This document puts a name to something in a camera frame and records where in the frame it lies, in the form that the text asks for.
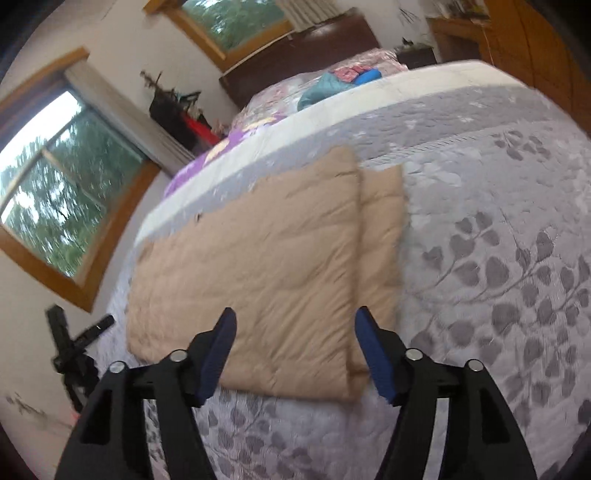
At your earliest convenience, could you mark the short beige curtain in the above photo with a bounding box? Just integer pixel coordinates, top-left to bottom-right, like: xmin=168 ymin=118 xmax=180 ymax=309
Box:
xmin=281 ymin=0 xmax=341 ymax=34

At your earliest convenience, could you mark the wooden wardrobe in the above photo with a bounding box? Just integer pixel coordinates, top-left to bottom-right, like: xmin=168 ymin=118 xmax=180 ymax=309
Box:
xmin=480 ymin=0 xmax=588 ymax=121

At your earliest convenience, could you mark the pink floral bedding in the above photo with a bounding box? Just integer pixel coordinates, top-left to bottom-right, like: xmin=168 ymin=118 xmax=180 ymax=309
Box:
xmin=231 ymin=48 xmax=409 ymax=134

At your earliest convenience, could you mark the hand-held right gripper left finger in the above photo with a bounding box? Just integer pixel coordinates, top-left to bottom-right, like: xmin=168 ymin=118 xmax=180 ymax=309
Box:
xmin=54 ymin=307 xmax=238 ymax=480

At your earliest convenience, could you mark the tan quilted jacket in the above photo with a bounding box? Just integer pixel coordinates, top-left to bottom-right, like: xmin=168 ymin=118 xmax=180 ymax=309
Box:
xmin=126 ymin=145 xmax=408 ymax=401

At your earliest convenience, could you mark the purple floral blanket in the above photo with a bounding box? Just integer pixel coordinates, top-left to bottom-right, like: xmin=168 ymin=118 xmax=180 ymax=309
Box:
xmin=165 ymin=124 xmax=287 ymax=197

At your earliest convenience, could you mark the large wood-framed window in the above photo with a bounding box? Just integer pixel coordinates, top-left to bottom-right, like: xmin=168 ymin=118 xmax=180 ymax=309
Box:
xmin=0 ymin=46 xmax=161 ymax=313

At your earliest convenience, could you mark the dark wooden nightstand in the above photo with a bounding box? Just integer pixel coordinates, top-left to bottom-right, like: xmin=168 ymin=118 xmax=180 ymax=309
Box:
xmin=396 ymin=44 xmax=438 ymax=71

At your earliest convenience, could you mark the dark wooden headboard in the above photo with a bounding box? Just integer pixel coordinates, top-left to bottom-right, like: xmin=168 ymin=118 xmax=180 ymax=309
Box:
xmin=219 ymin=11 xmax=382 ymax=109

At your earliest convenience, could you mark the red plaid cloth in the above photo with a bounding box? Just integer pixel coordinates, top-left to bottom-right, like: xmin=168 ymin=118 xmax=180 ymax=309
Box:
xmin=333 ymin=66 xmax=370 ymax=85

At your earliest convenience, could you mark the coat rack with clothes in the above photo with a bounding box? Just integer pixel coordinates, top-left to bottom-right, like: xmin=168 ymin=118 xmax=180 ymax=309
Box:
xmin=140 ymin=69 xmax=223 ymax=151

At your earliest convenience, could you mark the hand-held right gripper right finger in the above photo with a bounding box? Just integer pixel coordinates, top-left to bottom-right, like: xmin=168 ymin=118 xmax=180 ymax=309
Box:
xmin=355 ymin=306 xmax=539 ymax=480

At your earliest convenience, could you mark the long beige curtain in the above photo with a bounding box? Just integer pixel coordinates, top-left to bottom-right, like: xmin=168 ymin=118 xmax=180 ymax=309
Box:
xmin=65 ymin=60 xmax=197 ymax=172

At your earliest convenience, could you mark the grey floral quilt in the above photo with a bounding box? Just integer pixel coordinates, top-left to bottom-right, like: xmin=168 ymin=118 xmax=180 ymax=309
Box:
xmin=106 ymin=59 xmax=591 ymax=480

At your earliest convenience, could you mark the small wood-framed window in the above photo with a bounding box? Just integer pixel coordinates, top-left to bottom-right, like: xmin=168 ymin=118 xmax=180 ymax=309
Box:
xmin=143 ymin=0 xmax=296 ymax=73

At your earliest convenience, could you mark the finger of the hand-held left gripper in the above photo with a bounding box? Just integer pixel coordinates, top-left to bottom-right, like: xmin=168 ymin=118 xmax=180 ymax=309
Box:
xmin=45 ymin=305 xmax=71 ymax=357
xmin=73 ymin=315 xmax=116 ymax=350

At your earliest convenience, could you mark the wooden desk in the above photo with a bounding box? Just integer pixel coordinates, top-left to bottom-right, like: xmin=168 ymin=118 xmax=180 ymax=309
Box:
xmin=427 ymin=16 xmax=497 ymax=64

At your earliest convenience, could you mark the teal cloth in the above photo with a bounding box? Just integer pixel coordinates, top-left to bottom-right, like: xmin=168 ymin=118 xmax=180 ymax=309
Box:
xmin=297 ymin=71 xmax=354 ymax=112

